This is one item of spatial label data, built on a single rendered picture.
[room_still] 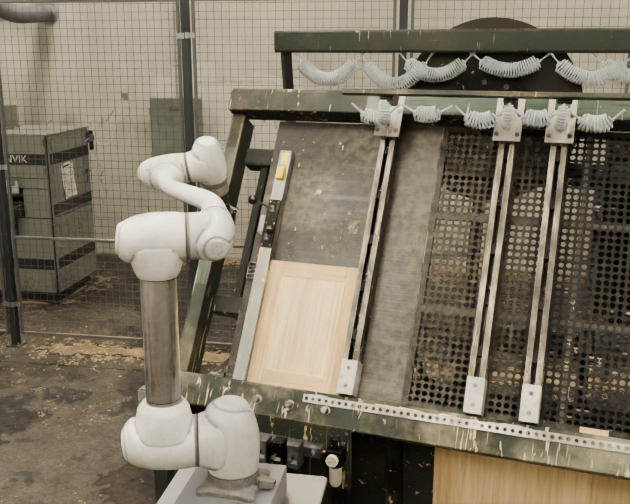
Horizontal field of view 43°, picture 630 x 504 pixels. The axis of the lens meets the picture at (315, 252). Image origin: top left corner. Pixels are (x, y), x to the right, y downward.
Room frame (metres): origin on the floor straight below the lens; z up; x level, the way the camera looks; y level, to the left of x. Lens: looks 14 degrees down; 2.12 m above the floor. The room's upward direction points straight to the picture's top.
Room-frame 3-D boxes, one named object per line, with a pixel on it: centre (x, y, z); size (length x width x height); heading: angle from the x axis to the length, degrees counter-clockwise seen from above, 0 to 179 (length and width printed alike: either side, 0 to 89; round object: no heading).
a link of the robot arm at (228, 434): (2.19, 0.25, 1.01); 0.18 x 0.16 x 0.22; 99
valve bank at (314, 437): (2.64, 0.13, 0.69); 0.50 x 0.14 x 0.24; 69
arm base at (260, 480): (2.19, 0.23, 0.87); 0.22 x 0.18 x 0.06; 76
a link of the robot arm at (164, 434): (2.16, 0.45, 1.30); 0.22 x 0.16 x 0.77; 99
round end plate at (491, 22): (3.59, -0.76, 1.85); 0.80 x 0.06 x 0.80; 69
